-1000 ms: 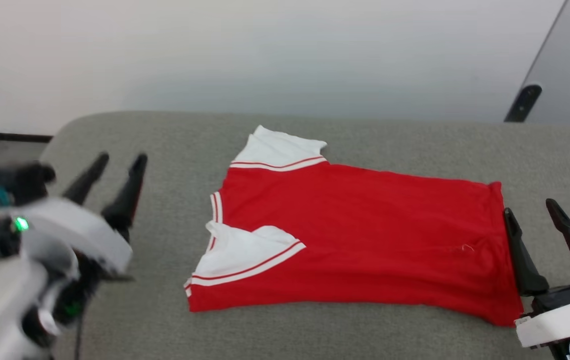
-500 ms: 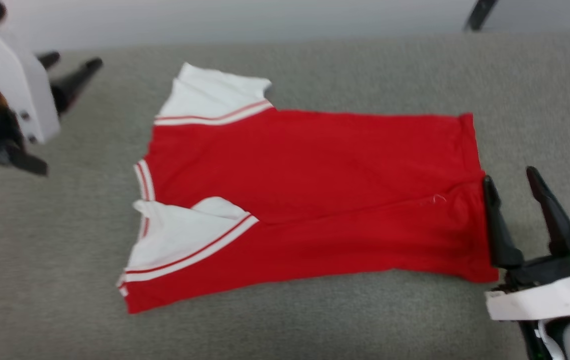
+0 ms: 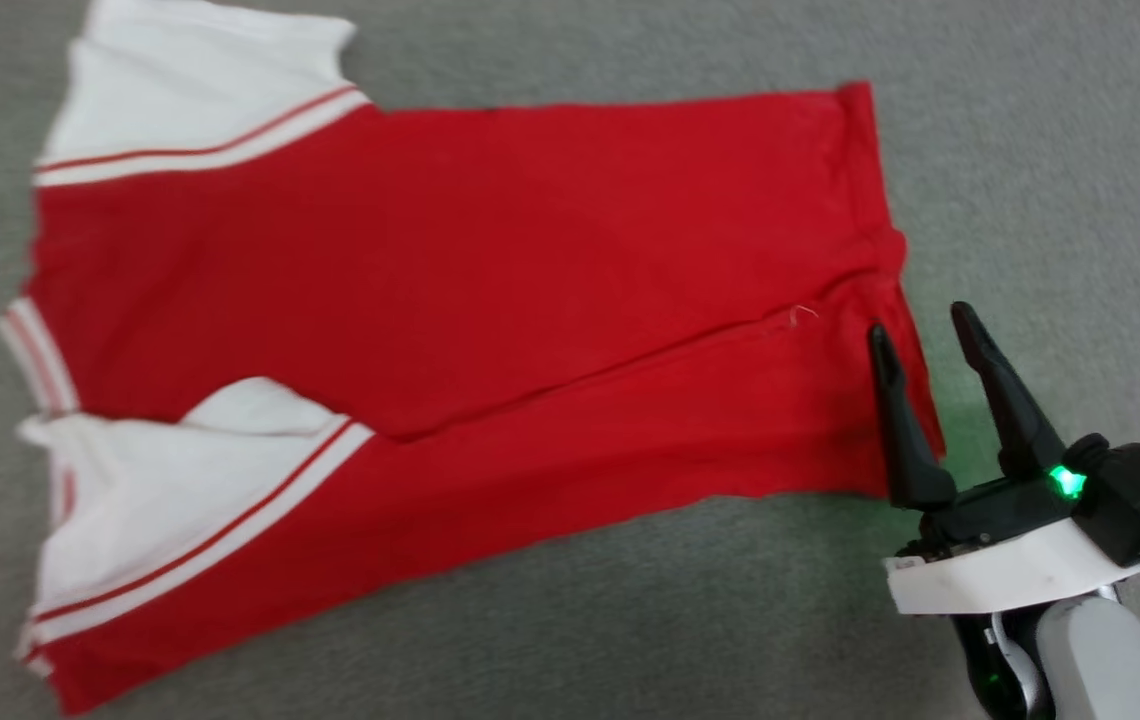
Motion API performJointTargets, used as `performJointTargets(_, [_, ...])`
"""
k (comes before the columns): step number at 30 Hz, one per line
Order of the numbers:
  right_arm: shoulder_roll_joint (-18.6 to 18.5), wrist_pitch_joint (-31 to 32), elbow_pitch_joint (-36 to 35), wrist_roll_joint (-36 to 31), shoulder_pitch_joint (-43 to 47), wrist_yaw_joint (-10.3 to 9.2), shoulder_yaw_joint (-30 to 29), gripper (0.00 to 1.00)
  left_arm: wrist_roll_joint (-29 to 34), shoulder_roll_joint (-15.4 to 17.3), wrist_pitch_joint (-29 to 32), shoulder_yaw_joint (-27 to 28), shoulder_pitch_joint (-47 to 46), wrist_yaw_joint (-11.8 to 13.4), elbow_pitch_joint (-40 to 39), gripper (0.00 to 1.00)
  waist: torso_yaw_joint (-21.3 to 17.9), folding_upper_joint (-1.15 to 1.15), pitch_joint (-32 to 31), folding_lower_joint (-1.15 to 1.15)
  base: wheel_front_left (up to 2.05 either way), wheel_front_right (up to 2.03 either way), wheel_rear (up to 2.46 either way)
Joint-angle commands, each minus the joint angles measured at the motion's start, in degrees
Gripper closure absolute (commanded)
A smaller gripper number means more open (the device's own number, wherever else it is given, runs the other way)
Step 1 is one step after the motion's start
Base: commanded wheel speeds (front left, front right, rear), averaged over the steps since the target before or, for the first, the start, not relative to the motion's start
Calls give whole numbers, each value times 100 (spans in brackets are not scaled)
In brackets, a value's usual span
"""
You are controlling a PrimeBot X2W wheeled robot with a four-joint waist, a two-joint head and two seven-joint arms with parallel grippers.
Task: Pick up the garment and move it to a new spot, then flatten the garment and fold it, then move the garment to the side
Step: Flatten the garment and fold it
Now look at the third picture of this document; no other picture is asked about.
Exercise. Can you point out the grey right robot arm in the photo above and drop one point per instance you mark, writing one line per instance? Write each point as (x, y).
(1105, 660)

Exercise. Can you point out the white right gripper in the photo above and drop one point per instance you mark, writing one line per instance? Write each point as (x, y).
(1000, 570)

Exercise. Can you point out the red white basketball jersey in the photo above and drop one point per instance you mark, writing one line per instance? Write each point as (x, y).
(490, 300)

